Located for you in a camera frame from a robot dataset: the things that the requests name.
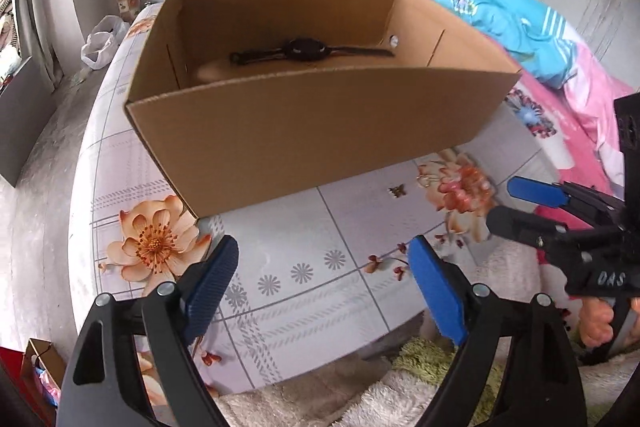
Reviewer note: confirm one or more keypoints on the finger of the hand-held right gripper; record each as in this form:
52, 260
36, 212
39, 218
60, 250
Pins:
520, 227
535, 192

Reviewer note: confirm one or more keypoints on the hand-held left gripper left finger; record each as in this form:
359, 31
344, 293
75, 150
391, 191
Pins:
212, 287

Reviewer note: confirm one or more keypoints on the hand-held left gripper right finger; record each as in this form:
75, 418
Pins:
437, 292

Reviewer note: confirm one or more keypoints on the brown cardboard box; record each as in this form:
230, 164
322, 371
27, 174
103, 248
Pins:
300, 132

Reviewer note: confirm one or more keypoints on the black wrist watch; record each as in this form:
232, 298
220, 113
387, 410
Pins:
302, 48

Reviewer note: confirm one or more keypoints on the person's right hand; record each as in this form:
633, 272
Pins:
595, 322

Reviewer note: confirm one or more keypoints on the white fluffy rug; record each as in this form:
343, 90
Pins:
520, 267

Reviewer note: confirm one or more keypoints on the green plush mat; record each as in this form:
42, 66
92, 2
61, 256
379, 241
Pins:
415, 357

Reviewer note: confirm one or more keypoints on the floral bed sheet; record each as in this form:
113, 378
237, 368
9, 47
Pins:
300, 267

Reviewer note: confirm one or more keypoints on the pink floral blanket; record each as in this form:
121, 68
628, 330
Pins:
590, 107

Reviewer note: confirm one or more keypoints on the small open cardboard box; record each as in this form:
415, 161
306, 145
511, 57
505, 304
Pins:
42, 349

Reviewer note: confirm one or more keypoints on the red box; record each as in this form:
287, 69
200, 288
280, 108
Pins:
10, 367

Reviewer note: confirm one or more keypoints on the dark grey board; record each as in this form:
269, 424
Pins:
20, 122

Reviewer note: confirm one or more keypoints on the white plastic bag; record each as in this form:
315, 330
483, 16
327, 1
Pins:
102, 44

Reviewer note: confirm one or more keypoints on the grey curtain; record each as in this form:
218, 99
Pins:
42, 22

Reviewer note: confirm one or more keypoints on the window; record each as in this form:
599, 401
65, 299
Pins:
7, 37

